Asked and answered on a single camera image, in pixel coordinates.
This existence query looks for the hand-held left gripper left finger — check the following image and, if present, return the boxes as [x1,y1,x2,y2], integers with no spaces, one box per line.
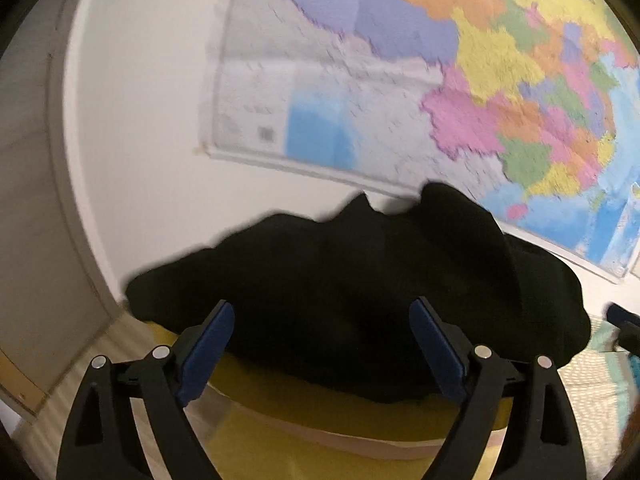
[56,300,236,480]

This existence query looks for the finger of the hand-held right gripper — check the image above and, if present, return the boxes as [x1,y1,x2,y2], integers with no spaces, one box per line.
[606,302,640,333]

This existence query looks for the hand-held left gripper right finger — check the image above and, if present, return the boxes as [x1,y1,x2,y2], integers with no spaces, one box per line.
[409,296,586,480]

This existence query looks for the black garment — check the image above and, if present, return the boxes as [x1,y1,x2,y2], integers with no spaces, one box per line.
[122,181,592,405]

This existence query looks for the patterned patchwork bedsheet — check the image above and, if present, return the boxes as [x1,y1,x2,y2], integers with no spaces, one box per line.
[557,310,640,471]

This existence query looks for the grey wardrobe panel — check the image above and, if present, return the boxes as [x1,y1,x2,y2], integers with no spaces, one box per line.
[0,0,128,423]

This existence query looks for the colourful wall map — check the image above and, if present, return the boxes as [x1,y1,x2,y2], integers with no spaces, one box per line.
[192,0,640,286]

